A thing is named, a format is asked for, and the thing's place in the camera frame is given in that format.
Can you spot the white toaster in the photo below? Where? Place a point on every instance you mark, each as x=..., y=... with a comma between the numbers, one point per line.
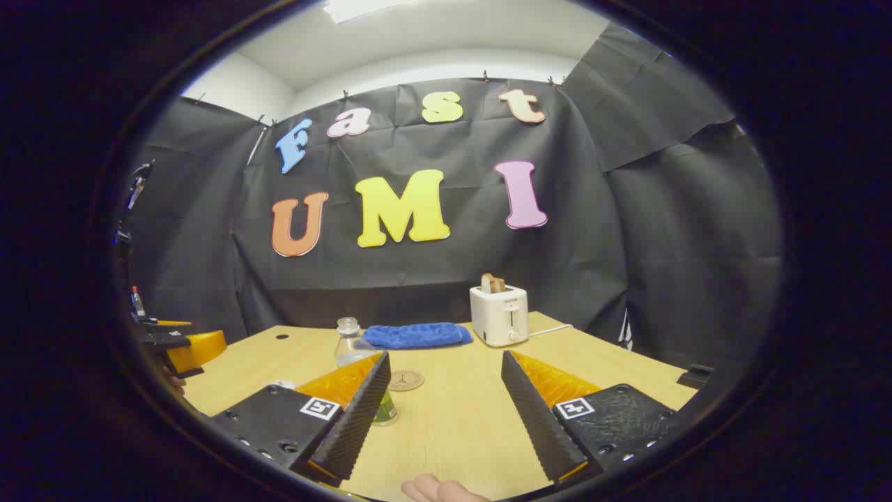
x=498, y=314

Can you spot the toasted bread slice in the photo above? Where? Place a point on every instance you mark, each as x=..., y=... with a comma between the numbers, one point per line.
x=493, y=284

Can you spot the slim red-capped bottle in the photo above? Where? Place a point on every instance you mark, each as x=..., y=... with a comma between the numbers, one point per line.
x=137, y=303

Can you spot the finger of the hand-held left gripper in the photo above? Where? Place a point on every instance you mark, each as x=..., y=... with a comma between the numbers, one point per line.
x=164, y=323
x=202, y=348

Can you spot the small black box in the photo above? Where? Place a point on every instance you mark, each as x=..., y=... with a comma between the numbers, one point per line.
x=695, y=376

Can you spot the round wooden coaster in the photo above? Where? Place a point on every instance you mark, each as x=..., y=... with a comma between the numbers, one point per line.
x=408, y=381

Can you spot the green label water bottle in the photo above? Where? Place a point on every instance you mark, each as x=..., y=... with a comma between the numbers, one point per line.
x=347, y=345

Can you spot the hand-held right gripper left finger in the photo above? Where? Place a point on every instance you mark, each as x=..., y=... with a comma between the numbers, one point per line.
x=355, y=425

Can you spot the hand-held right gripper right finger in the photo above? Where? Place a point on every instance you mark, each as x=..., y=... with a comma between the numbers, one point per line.
x=536, y=422

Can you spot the blue towel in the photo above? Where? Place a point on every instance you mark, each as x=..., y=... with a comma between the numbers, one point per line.
x=418, y=335

